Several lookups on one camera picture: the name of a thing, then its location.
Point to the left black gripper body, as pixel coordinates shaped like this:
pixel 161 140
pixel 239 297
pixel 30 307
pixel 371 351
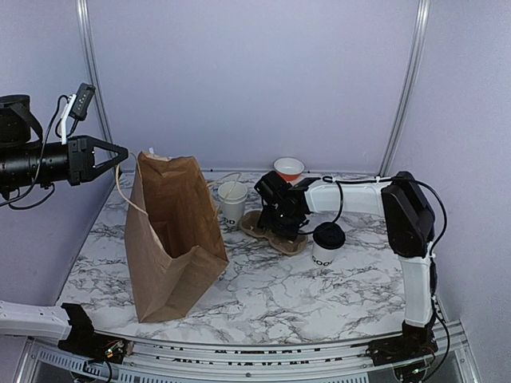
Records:
pixel 76 163

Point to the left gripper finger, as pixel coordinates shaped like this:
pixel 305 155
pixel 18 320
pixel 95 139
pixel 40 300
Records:
pixel 112 149
pixel 100 169

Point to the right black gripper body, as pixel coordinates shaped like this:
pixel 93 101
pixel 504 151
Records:
pixel 279 223

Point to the brown cardboard cup carrier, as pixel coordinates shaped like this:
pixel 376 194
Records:
pixel 248 225

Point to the black plastic cup lid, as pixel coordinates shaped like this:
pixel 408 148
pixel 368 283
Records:
pixel 329 236

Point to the white paper cup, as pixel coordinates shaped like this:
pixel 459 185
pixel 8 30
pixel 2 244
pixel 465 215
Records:
pixel 322 256

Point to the brown paper bag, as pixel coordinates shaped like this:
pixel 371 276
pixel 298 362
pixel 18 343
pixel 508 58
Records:
pixel 173 242

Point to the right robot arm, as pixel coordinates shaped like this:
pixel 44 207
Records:
pixel 410 222

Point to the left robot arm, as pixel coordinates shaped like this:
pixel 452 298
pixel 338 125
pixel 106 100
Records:
pixel 28 159

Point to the orange and white bowl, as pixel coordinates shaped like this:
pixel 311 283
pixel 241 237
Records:
pixel 289 168

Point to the stacked white paper cups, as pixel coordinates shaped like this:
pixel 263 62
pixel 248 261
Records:
pixel 233 196

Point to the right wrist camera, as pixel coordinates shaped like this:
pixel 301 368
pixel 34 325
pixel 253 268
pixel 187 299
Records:
pixel 272 187

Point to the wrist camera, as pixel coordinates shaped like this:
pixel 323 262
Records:
pixel 272 187
pixel 76 108

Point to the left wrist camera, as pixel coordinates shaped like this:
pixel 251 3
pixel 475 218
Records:
pixel 76 108

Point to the left aluminium frame post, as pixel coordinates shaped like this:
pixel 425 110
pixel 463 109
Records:
pixel 86 36

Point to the aluminium frame post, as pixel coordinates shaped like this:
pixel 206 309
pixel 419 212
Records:
pixel 411 74
pixel 86 36

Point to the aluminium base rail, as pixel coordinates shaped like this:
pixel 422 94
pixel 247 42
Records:
pixel 165 361

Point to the right aluminium frame post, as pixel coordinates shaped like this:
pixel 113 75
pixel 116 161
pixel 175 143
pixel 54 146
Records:
pixel 411 74

